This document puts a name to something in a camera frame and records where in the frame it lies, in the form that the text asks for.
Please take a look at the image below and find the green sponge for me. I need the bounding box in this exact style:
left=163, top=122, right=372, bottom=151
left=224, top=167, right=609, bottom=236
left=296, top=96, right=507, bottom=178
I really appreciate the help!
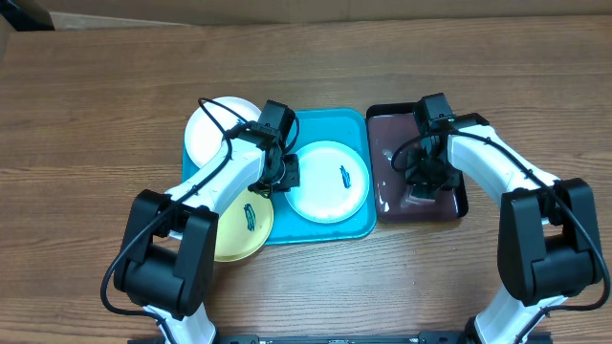
left=410, top=185, right=436, bottom=202

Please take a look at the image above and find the light blue plate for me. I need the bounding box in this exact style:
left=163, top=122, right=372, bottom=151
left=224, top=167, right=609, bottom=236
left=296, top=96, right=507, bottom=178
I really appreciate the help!
left=286, top=140, right=370, bottom=224

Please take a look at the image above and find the yellow plate with stain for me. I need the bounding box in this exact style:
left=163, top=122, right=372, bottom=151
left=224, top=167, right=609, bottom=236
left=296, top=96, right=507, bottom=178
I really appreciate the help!
left=214, top=189, right=273, bottom=263

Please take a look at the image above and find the white plate with stain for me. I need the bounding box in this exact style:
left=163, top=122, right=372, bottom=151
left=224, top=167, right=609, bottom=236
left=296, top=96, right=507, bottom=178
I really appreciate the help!
left=184, top=97, right=261, bottom=168

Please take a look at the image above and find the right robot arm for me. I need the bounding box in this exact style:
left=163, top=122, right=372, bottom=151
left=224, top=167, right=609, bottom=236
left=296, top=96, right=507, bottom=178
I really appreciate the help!
left=402, top=94, right=611, bottom=343

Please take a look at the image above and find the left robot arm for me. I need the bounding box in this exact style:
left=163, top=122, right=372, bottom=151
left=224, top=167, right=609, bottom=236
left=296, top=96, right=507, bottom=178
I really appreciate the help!
left=100, top=100, right=300, bottom=343

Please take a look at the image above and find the black water tray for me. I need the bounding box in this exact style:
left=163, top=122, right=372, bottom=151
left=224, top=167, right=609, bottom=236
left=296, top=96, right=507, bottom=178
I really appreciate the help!
left=365, top=102, right=469, bottom=223

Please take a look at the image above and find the teal plastic serving tray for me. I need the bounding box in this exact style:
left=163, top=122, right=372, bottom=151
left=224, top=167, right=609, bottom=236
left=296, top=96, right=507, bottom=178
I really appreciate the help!
left=181, top=108, right=378, bottom=247

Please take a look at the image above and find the dark object top left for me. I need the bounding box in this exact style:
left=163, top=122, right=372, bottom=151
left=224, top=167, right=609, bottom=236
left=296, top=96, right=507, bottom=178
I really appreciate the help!
left=1, top=0, right=55, bottom=32

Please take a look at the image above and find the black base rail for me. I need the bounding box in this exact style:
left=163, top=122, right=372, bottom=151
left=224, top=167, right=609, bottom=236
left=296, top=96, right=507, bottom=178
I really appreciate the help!
left=126, top=329, right=554, bottom=344

